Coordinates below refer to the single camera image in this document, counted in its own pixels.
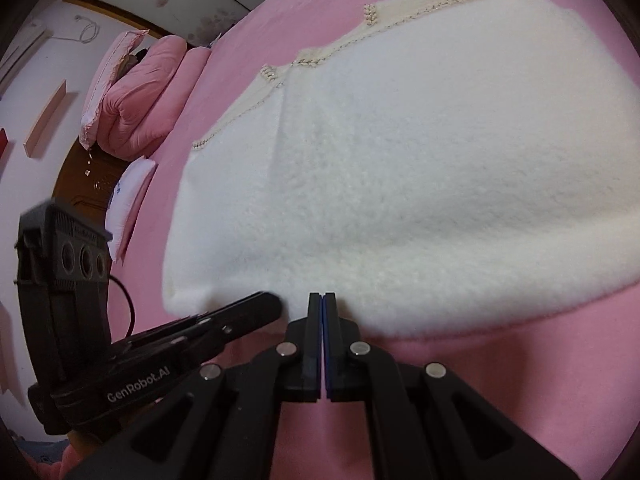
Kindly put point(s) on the red wall shelf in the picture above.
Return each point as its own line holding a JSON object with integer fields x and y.
{"x": 3, "y": 145}

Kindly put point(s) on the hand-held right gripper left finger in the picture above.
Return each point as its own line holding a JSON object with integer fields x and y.
{"x": 314, "y": 340}

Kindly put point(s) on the pale wall shelf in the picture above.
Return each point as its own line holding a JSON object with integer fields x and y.
{"x": 25, "y": 55}

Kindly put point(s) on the white fleece cardigan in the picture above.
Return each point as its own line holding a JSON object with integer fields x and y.
{"x": 400, "y": 160}

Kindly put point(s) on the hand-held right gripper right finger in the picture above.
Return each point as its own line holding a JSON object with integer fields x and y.
{"x": 327, "y": 350}

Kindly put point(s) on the pink wall shelf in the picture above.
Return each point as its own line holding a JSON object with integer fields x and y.
{"x": 45, "y": 117}

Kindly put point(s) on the small white printed pillow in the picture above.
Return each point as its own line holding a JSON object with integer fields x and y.
{"x": 130, "y": 195}

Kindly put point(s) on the brown wooden headboard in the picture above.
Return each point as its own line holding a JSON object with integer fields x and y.
{"x": 75, "y": 180}

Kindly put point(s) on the pink lace-edged pillow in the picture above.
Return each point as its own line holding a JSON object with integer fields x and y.
{"x": 107, "y": 80}

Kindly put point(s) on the folded pink quilt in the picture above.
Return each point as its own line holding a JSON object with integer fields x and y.
{"x": 145, "y": 100}

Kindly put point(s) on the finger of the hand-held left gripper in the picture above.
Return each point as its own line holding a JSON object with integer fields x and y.
{"x": 240, "y": 312}

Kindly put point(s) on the person's left forearm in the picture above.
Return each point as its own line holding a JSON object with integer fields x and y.
{"x": 80, "y": 452}

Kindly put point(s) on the pink bed blanket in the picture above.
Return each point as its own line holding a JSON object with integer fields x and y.
{"x": 500, "y": 385}

